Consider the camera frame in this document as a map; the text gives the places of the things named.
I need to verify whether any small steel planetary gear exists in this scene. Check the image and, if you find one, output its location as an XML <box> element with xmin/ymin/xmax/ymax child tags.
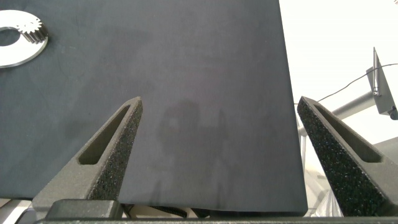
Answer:
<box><xmin>16</xmin><ymin>16</ymin><xmax>50</xmax><ymax>45</ymax></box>

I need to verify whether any grey metal stand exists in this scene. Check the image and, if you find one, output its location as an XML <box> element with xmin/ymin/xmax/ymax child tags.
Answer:
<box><xmin>297</xmin><ymin>47</ymin><xmax>398</xmax><ymax>138</ymax></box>

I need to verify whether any dark rectangular mat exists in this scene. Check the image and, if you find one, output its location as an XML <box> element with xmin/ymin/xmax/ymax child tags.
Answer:
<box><xmin>0</xmin><ymin>0</ymin><xmax>309</xmax><ymax>217</ymax></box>

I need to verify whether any round white pinned plate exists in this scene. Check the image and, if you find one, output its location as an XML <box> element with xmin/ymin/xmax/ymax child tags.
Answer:
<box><xmin>0</xmin><ymin>9</ymin><xmax>50</xmax><ymax>69</ymax></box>

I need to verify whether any thin black cable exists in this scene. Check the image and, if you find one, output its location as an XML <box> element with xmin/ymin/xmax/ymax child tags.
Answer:
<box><xmin>294</xmin><ymin>63</ymin><xmax>398</xmax><ymax>106</ymax></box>

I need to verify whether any black braided cable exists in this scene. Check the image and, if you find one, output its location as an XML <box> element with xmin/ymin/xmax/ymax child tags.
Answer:
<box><xmin>148</xmin><ymin>205</ymin><xmax>189</xmax><ymax>219</ymax></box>

